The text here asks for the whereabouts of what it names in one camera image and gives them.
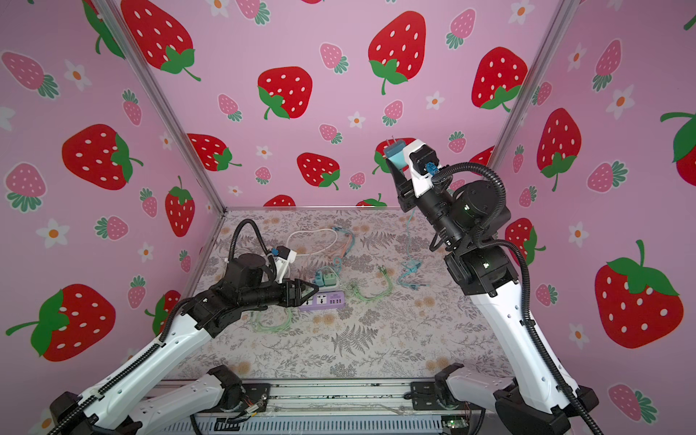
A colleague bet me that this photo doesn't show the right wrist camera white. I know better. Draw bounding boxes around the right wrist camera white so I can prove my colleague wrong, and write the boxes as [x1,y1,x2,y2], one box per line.
[402,140,440,198]

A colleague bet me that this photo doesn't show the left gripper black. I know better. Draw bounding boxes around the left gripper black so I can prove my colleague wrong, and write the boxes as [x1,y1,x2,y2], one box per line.
[242,275,320,314]

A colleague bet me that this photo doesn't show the tangled charging cables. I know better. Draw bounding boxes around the tangled charging cables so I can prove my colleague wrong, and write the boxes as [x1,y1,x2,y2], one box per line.
[249,208,425,335]

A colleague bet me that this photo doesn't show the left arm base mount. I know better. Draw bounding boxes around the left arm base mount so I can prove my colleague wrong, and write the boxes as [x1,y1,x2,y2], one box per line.
[204,365,271,415]

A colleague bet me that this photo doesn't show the teal charger plug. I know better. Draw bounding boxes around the teal charger plug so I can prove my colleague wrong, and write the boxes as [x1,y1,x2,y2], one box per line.
[384,139,408,171]

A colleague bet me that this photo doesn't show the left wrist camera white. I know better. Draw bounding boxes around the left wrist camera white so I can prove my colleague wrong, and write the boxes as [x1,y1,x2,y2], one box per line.
[271,246,297,284]

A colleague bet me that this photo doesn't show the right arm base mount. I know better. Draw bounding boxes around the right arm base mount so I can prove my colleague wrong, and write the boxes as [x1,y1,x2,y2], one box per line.
[403,362,482,411]

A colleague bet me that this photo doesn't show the blue-grey charger plug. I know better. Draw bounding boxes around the blue-grey charger plug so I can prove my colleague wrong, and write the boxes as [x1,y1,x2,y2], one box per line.
[315,271,326,286]

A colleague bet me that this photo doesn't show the green charger plug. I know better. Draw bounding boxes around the green charger plug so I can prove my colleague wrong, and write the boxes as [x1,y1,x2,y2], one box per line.
[323,272,338,287]

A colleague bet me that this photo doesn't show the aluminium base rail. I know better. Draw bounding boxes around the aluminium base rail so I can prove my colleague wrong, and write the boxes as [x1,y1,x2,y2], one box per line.
[162,377,572,435]

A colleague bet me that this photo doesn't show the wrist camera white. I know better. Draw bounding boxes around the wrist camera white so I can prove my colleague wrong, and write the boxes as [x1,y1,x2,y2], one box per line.
[271,246,297,284]
[402,140,440,198]

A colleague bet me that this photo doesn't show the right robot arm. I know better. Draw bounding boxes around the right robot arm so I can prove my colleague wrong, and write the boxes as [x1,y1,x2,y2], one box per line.
[386,159,601,434]

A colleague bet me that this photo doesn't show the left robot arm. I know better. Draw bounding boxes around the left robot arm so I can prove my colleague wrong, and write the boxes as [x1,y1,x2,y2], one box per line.
[50,246,319,434]

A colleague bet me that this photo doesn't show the white power strip cord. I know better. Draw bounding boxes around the white power strip cord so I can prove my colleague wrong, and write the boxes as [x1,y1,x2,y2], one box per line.
[285,227,339,259]

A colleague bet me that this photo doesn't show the purple power strip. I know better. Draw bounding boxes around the purple power strip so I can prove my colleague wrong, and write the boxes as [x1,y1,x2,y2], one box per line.
[299,291,345,312]

